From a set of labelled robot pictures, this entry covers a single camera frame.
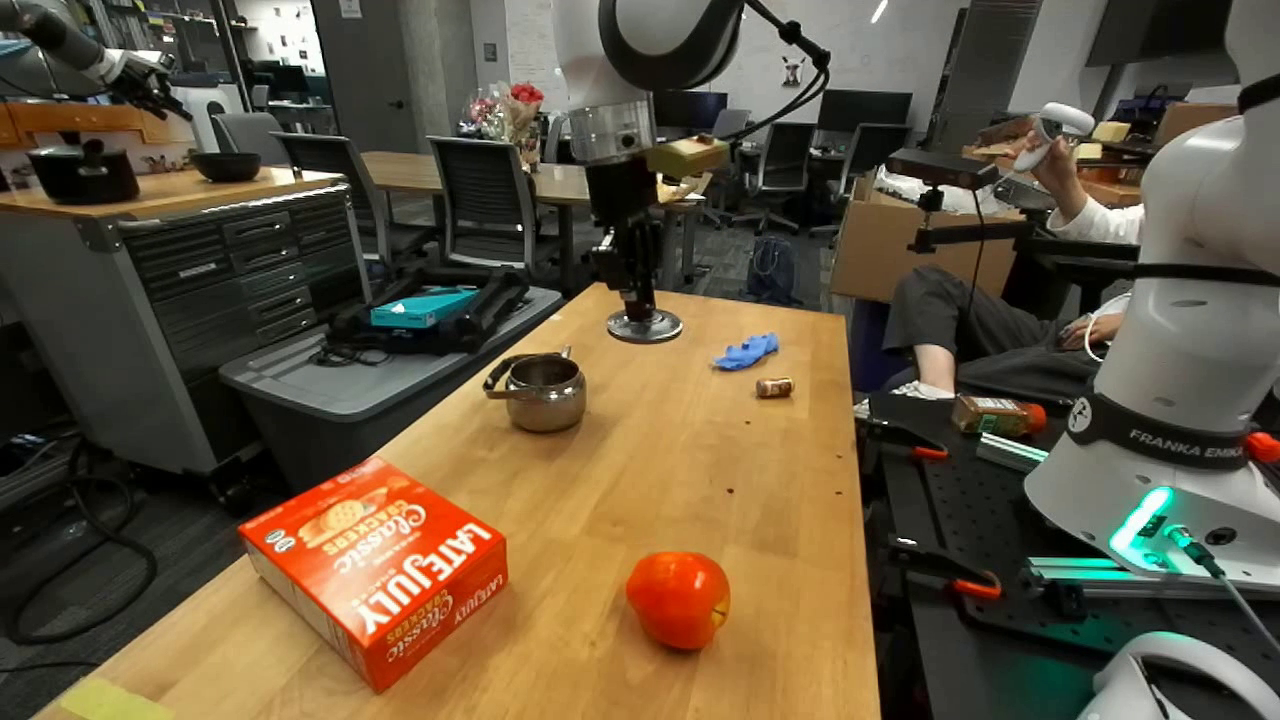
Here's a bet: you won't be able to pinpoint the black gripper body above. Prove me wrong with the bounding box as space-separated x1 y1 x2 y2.
582 150 666 266

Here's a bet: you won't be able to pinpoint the silver metal cup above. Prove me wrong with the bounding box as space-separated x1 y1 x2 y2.
605 309 687 349

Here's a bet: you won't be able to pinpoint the silver metal kettle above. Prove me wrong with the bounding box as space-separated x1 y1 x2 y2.
479 349 592 437

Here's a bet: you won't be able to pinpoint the black pot with lid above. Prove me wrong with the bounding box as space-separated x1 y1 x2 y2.
28 136 144 208

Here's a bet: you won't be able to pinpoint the dark blue bag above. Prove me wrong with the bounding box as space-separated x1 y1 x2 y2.
744 236 800 309

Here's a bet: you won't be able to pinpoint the blue rubber glove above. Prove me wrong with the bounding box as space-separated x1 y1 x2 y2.
710 332 784 376

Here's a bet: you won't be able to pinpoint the flower bouquet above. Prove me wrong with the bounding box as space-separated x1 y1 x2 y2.
462 81 552 146

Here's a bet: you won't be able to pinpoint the grey mesh office chair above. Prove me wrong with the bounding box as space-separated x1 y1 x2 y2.
275 128 391 261
426 134 538 274

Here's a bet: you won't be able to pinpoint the teal case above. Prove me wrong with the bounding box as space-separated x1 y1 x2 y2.
369 285 484 332

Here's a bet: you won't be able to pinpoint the cardboard box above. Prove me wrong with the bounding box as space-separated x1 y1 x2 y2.
826 193 1032 309

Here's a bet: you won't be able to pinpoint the black computer monitor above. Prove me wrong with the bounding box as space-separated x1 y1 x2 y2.
815 88 918 136

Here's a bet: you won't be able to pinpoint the grey plastic storage tote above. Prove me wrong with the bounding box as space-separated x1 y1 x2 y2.
216 280 569 492

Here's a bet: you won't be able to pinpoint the seated person in dark trousers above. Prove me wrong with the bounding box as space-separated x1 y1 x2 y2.
877 123 1150 406

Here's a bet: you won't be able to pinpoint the red tomato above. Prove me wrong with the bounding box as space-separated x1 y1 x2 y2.
623 547 735 658

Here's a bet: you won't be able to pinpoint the orange cracker box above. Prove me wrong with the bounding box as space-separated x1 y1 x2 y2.
234 456 512 695

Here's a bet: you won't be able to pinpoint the black bowl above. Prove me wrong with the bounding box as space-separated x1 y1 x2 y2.
186 150 265 187

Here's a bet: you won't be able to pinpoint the white handheld controller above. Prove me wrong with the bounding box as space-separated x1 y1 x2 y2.
1016 102 1099 177

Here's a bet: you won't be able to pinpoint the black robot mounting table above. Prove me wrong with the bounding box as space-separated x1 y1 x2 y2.
860 395 1280 720

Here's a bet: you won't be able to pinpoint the grey tool cabinet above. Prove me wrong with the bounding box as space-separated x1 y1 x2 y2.
0 167 374 482

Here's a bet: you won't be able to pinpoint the white headset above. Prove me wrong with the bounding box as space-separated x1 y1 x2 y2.
1077 629 1280 720

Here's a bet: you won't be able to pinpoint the yellow sponge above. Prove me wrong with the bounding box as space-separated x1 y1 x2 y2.
52 675 176 720

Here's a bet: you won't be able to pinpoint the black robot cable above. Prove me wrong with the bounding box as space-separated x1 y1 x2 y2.
735 0 834 146

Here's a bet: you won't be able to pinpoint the black orange-handled clamp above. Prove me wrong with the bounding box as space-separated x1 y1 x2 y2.
860 416 954 467
889 536 1009 609

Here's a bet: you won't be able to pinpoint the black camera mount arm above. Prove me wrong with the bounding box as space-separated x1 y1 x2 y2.
903 183 1150 288

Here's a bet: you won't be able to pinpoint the black floor cables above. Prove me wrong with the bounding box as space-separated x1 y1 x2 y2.
0 433 168 651

